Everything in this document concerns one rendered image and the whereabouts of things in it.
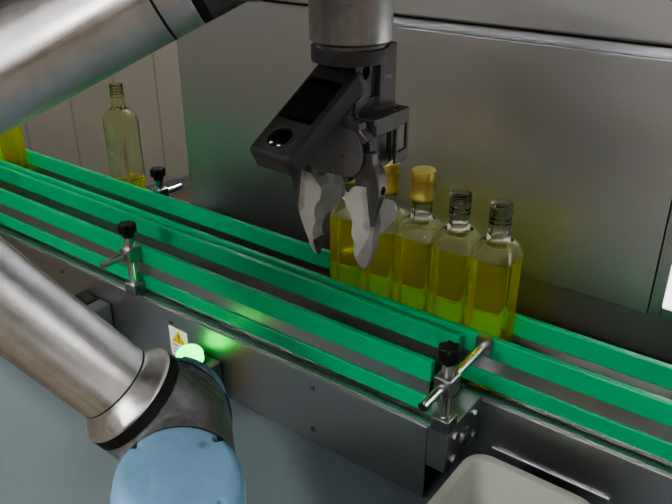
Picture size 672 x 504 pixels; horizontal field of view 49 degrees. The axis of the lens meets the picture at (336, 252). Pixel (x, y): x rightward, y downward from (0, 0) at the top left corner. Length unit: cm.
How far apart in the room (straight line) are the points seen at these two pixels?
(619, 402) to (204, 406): 50
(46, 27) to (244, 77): 91
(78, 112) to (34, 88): 329
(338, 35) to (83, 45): 23
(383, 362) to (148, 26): 62
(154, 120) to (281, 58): 268
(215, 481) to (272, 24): 85
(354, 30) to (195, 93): 88
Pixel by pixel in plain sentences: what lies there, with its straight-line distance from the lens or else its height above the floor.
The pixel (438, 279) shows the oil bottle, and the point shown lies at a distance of 102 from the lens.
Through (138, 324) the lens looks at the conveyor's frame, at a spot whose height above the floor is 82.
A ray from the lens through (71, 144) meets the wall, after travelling 384.
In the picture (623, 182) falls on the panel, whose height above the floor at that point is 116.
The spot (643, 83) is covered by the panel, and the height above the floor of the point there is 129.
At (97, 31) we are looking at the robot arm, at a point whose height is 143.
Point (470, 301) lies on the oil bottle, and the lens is 101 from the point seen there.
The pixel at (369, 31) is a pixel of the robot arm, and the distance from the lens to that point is 65.
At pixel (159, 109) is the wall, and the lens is 396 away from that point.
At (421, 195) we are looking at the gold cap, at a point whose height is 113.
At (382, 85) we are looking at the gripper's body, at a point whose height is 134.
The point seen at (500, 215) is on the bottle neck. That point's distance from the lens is 96.
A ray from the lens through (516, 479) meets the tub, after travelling 100.
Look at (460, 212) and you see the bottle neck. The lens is 99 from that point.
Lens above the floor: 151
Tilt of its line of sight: 27 degrees down
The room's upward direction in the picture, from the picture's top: straight up
